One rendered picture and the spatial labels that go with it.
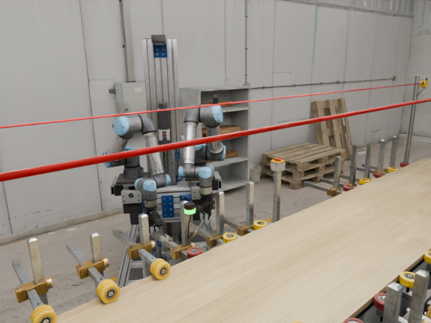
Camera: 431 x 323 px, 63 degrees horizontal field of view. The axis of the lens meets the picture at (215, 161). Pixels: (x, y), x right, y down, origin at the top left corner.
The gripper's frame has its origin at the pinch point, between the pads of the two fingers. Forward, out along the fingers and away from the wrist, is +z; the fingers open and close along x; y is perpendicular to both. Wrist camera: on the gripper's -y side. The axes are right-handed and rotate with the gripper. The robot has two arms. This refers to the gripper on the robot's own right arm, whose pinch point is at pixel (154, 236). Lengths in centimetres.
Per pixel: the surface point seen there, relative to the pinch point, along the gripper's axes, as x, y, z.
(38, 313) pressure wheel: 77, -50, -16
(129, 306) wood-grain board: 46, -59, -9
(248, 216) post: -52, -29, -8
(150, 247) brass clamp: 19.4, -30.7, -13.6
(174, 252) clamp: 5.0, -30.4, -4.6
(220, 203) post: -28.4, -29.8, -24.0
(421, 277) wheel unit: -30, -137, -30
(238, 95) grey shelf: -263, 206, -53
